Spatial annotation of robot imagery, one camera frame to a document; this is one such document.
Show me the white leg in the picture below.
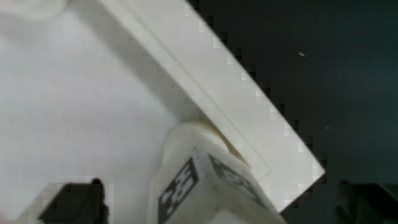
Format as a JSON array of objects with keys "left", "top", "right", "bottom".
[{"left": 145, "top": 121, "right": 288, "bottom": 224}]

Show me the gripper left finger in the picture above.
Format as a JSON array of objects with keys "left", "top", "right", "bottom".
[{"left": 10, "top": 178, "right": 113, "bottom": 224}]

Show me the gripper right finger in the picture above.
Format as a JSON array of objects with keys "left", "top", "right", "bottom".
[{"left": 334, "top": 180, "right": 398, "bottom": 224}]

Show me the white square tabletop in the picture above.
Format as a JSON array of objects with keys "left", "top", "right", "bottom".
[{"left": 0, "top": 0, "right": 323, "bottom": 224}]

